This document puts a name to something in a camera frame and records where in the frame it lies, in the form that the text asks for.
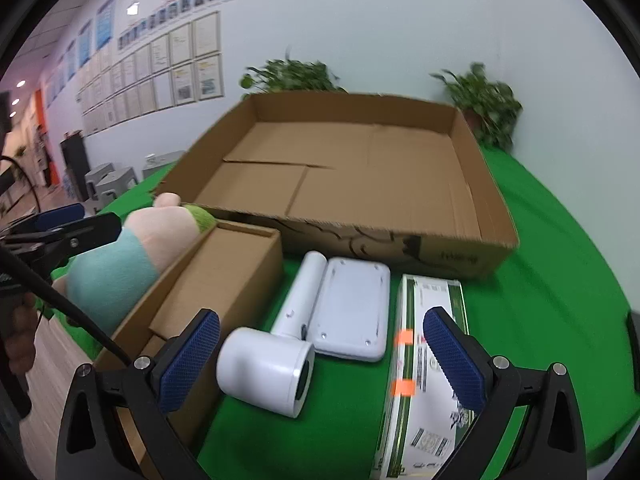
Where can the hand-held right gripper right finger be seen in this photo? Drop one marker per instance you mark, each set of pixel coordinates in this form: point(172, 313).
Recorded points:
point(455, 360)

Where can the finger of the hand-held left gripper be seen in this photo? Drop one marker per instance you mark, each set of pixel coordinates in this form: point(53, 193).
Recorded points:
point(57, 216)
point(92, 232)

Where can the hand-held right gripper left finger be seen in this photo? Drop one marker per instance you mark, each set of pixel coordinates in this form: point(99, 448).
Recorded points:
point(192, 355)

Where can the white hair dryer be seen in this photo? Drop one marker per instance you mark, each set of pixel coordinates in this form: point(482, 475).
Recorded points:
point(260, 365)

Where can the cardboard insert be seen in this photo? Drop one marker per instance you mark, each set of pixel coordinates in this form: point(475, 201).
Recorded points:
point(225, 270)

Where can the light grey folding device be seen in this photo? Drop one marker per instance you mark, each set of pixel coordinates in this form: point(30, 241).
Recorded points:
point(350, 305)

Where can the large cardboard box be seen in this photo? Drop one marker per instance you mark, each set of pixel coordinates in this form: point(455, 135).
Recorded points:
point(350, 175)

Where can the person's left hand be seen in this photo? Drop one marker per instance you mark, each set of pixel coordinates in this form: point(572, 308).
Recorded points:
point(20, 345)

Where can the grey plastic stool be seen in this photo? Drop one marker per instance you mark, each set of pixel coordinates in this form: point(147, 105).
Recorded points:
point(97, 180)
point(117, 185)

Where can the black cabinet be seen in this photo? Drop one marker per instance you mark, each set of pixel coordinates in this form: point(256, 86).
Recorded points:
point(75, 165)

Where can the white plastic stool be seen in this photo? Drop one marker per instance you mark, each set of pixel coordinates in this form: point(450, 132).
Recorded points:
point(160, 164)

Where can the green tablecloth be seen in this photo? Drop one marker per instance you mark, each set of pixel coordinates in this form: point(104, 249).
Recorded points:
point(550, 285)

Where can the bushy green potted plant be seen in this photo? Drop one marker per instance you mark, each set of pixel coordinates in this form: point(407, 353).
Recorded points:
point(295, 77)

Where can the tall green potted plant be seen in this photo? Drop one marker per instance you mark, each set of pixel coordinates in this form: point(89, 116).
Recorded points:
point(485, 100)

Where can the wall of framed certificates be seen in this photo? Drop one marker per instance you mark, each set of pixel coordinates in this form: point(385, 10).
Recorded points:
point(150, 70)

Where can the row of blue wall posters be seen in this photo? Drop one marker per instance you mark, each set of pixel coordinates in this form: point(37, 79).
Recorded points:
point(104, 22)

